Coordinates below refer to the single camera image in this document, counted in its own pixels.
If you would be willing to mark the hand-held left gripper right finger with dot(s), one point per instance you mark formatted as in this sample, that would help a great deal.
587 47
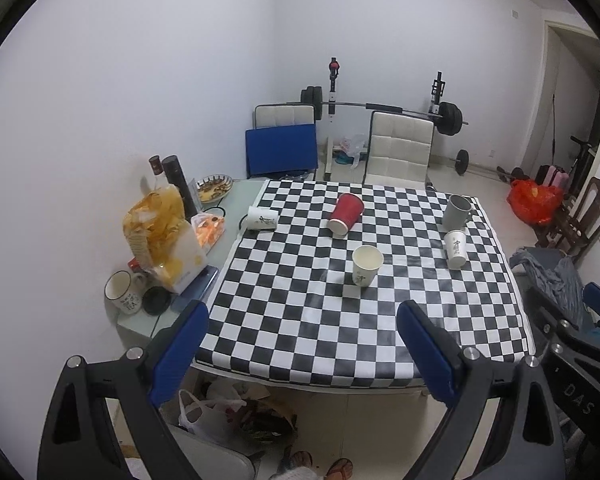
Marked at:
425 355

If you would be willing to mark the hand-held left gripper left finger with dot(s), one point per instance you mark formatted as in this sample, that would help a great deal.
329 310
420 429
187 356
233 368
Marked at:
180 347

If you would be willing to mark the white paper cup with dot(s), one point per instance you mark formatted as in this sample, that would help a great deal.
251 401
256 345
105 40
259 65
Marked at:
455 250
262 218
366 267

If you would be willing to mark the red paper cup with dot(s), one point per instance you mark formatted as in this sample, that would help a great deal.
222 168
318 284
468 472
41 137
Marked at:
345 212

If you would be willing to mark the grey striped cloth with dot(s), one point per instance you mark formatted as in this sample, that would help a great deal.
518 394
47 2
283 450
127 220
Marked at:
555 275

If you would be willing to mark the black round lid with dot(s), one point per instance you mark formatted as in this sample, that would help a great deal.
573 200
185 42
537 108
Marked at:
156 301

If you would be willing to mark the grey tablet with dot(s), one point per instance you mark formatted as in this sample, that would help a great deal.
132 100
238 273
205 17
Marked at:
200 287

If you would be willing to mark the white plastic bag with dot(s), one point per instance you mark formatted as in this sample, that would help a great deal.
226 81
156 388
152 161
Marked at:
210 415

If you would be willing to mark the white enamel mug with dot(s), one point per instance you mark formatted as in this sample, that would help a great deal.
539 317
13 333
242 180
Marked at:
125 295

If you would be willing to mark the white yellow snack box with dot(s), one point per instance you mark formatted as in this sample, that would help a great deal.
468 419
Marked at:
185 265

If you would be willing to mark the dark wooden chair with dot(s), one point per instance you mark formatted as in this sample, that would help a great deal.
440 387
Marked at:
585 215

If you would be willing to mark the red plastic bag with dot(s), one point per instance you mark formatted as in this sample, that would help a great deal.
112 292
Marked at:
535 202

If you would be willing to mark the dark bag of scraps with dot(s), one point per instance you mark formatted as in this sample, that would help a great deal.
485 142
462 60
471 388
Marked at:
267 422

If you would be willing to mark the black white checkered tablecloth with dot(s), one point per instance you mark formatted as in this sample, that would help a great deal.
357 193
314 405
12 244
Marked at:
290 310

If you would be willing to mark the grey stool seat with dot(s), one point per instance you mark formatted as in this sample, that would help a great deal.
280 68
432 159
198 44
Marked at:
215 460

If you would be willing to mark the orange snack packet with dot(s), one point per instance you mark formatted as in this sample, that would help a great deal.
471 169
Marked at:
207 230

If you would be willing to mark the yellow chips bag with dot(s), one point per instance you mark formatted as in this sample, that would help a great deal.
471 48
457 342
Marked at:
155 220

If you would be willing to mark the grey ceramic mug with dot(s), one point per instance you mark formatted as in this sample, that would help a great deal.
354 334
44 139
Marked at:
455 215

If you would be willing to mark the pink suitcase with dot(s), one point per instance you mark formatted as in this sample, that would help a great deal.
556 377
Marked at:
552 176

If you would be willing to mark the person's right foot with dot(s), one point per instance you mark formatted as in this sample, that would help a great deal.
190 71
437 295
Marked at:
340 470

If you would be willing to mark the person's foot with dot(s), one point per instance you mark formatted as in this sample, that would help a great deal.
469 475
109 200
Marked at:
296 465
340 470

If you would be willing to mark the black scooter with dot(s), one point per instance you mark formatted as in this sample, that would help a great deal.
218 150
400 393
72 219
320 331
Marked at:
582 160

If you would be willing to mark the plate with food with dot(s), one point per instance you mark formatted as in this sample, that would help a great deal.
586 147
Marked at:
214 189

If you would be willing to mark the black cylinder bottle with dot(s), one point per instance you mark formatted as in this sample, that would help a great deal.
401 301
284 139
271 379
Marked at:
180 185

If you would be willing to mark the person's left foot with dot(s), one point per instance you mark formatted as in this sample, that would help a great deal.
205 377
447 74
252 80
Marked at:
296 465

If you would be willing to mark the small black barbell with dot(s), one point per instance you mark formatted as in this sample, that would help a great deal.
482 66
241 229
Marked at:
461 161

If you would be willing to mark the broom stick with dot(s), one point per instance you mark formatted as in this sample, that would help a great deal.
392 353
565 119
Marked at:
554 125

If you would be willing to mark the bottle with dark red cap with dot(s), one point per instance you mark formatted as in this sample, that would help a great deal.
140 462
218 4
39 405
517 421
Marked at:
156 165

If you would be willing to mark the white padded chair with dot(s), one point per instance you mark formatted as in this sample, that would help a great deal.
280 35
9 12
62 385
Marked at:
282 115
400 150

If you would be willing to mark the clear plastic bag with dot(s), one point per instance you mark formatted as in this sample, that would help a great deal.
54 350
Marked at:
352 147

